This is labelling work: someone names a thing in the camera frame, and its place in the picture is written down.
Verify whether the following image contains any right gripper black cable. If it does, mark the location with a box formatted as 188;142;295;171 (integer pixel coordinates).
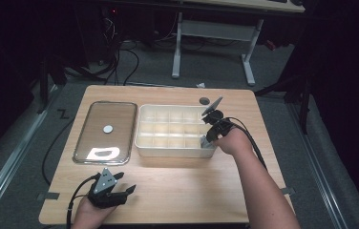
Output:
223;116;268;171

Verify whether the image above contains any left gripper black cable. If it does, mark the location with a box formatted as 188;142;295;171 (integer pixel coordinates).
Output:
66;173;101;229

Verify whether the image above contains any person's left hand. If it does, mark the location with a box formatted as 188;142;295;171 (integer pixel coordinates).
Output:
72;196;118;229

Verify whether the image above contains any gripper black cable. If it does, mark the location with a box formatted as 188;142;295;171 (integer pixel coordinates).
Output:
66;173;101;229
223;116;268;171

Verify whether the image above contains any bundle of black cables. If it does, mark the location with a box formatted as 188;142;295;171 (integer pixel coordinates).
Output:
102;15;141;87

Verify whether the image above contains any black stand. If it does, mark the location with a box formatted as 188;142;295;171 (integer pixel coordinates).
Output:
35;52;69;115
253;60;314;135

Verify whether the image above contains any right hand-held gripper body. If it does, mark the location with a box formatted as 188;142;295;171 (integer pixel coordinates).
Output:
201;95;235;138

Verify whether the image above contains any grey tape piece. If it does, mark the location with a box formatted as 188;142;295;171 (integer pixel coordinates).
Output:
36;192;60;201
281;186;296;197

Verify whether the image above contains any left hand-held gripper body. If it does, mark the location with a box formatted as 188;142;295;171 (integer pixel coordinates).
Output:
87;167;128;210

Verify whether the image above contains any transparent box lid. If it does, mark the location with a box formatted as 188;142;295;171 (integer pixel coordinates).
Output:
73;100;138;166

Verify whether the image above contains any black floor cable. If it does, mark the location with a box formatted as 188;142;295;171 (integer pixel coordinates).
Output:
41;117;75;186

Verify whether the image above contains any red object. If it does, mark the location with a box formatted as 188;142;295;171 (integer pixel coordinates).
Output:
264;39;278;52

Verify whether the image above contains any white compartment storage box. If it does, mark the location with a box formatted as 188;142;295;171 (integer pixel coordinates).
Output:
134;103;220;159

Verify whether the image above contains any white-legged desk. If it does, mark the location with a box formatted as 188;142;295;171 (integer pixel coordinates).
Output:
171;0;306;87

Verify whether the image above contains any person's right hand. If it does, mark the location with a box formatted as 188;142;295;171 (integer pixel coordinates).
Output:
213;126;254;157

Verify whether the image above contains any metal floor rail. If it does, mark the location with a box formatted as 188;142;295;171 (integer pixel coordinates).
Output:
285;102;350;229
0;85;57;220

